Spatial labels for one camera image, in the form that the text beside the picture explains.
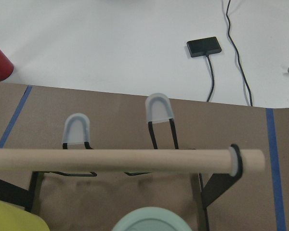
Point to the green plastic cup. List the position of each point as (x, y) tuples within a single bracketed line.
[(151, 219)]

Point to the yellow plastic cup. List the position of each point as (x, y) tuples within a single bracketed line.
[(15, 219)]

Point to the wooden rack dowel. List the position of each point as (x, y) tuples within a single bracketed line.
[(187, 161)]

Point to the small black puck device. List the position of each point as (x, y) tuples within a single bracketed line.
[(203, 47)]

